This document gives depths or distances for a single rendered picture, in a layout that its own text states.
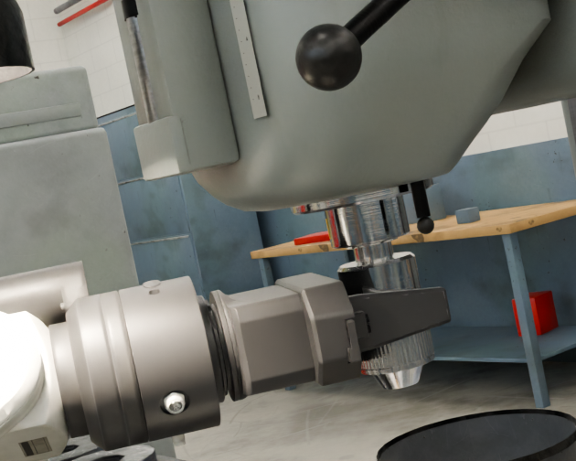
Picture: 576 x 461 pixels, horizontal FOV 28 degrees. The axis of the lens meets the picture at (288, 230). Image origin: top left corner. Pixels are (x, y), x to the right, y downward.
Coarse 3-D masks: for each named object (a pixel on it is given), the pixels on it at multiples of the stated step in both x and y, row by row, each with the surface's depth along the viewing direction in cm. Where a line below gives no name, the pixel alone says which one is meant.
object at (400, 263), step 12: (396, 252) 70; (408, 252) 68; (348, 264) 68; (360, 264) 67; (372, 264) 66; (384, 264) 66; (396, 264) 66; (408, 264) 66; (348, 276) 66; (360, 276) 66; (372, 276) 66; (384, 276) 66
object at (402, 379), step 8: (416, 368) 67; (376, 376) 68; (384, 376) 67; (392, 376) 67; (400, 376) 67; (408, 376) 67; (416, 376) 67; (384, 384) 68; (392, 384) 67; (400, 384) 67; (408, 384) 67
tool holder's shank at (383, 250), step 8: (392, 240) 67; (352, 248) 67; (360, 248) 67; (368, 248) 67; (376, 248) 67; (384, 248) 67; (360, 256) 67; (368, 256) 67; (376, 256) 67; (384, 256) 67
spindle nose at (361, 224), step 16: (352, 208) 66; (368, 208) 65; (384, 208) 66; (400, 208) 66; (336, 224) 66; (352, 224) 66; (368, 224) 65; (384, 224) 66; (400, 224) 66; (336, 240) 67; (352, 240) 66; (368, 240) 66; (384, 240) 66
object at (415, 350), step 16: (416, 272) 67; (352, 288) 66; (368, 288) 66; (384, 288) 66; (400, 288) 66; (416, 288) 67; (416, 336) 66; (368, 352) 67; (384, 352) 66; (400, 352) 66; (416, 352) 66; (432, 352) 67; (368, 368) 67; (384, 368) 66; (400, 368) 66
